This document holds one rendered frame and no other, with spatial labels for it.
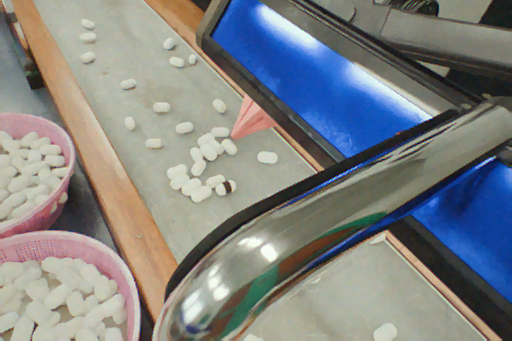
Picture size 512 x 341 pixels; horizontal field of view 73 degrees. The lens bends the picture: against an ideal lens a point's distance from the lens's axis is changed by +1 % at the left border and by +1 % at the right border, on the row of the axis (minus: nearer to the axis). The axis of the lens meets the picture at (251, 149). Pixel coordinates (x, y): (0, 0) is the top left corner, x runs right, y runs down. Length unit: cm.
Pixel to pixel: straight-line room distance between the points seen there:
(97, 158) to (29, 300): 22
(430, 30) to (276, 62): 33
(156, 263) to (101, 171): 19
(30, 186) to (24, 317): 22
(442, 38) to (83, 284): 57
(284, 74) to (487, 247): 15
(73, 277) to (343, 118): 42
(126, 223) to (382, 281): 38
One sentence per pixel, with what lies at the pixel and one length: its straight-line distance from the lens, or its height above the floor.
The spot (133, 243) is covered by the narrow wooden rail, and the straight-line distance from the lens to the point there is 51.
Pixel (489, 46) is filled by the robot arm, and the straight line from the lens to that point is 54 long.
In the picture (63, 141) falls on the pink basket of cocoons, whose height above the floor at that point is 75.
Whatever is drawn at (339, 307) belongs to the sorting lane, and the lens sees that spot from 52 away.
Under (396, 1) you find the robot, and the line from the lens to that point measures 103.
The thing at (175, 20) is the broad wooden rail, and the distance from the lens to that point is 107.
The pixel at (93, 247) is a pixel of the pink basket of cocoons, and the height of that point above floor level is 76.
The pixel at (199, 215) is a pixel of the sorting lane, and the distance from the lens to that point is 56.
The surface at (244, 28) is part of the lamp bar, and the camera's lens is 28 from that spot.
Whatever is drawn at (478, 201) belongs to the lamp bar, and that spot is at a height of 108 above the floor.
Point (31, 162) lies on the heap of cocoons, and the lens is 69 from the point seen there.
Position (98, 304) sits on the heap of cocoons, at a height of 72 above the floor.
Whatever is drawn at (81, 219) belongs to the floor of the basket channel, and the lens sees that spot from 66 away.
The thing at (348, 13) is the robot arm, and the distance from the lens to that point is 55.
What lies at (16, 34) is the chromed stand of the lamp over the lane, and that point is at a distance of 93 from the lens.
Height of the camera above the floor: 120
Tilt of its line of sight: 44 degrees down
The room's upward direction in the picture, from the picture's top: 9 degrees clockwise
